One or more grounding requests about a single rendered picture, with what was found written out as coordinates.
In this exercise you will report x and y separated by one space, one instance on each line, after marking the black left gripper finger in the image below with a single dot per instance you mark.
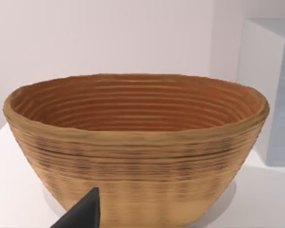
86 211

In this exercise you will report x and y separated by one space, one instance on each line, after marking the brown woven basket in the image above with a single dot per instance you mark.
137 152

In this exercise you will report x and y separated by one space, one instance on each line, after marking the pale microwave oven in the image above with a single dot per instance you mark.
266 95

